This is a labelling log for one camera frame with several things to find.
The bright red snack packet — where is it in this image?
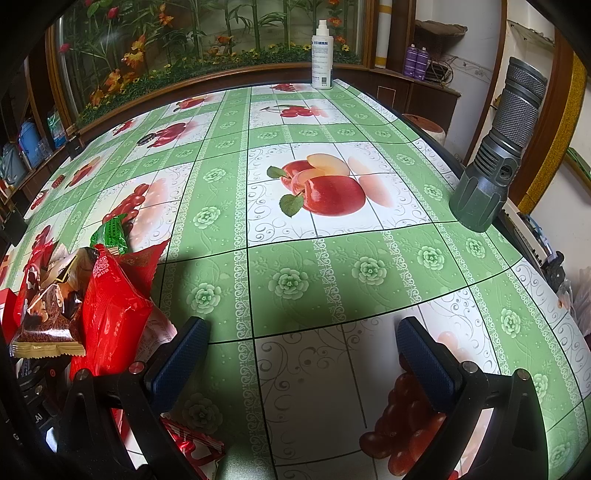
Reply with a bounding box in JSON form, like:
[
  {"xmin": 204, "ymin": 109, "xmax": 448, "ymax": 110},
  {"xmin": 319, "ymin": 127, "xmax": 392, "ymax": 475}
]
[{"xmin": 70, "ymin": 241, "xmax": 177, "ymax": 376}]

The brown chocolate snack packet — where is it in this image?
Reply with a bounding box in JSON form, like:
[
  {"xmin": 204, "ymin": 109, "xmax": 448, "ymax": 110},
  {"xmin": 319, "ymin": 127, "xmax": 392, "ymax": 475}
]
[{"xmin": 9, "ymin": 247, "xmax": 97, "ymax": 359}]

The green candy wrapper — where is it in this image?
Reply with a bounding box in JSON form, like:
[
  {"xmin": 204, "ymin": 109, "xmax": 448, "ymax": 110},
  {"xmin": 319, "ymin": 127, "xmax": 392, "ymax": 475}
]
[{"xmin": 90, "ymin": 214, "xmax": 129, "ymax": 255}]

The red gift box tray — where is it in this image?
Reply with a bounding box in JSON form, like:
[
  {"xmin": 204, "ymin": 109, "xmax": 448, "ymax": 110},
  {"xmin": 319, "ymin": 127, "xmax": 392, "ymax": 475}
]
[{"xmin": 0, "ymin": 288, "xmax": 19, "ymax": 345}]

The dark green flashlight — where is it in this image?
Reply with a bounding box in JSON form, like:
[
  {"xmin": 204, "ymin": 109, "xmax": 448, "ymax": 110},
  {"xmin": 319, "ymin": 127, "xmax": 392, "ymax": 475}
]
[{"xmin": 449, "ymin": 57, "xmax": 548, "ymax": 233}]

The blue thermos jug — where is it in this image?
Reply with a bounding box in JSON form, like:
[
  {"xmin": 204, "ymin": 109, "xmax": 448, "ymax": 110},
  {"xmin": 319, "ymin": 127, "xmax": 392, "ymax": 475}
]
[{"xmin": 18, "ymin": 120, "xmax": 44, "ymax": 169}]

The purple bottle right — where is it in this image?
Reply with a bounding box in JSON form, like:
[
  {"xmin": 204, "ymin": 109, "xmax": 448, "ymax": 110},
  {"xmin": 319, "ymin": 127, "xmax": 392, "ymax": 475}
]
[{"xmin": 415, "ymin": 47, "xmax": 430, "ymax": 81}]

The purple bottle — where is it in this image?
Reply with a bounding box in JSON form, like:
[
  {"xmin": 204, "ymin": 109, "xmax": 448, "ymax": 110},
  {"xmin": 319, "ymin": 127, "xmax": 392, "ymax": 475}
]
[
  {"xmin": 415, "ymin": 47, "xmax": 430, "ymax": 81},
  {"xmin": 404, "ymin": 44, "xmax": 418, "ymax": 78}
]

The purple bottle left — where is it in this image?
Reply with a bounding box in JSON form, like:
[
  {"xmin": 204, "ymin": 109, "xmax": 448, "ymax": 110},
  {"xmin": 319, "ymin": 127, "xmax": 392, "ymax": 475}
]
[{"xmin": 404, "ymin": 44, "xmax": 418, "ymax": 78}]

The white spray bottle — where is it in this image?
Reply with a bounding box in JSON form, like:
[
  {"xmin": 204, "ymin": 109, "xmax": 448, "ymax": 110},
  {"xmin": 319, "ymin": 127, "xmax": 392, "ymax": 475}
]
[{"xmin": 311, "ymin": 19, "xmax": 334, "ymax": 90}]

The floral glass wall panel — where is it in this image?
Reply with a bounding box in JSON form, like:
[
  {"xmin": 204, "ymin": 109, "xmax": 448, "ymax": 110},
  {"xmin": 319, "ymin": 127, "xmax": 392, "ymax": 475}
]
[{"xmin": 55, "ymin": 0, "xmax": 366, "ymax": 126}]

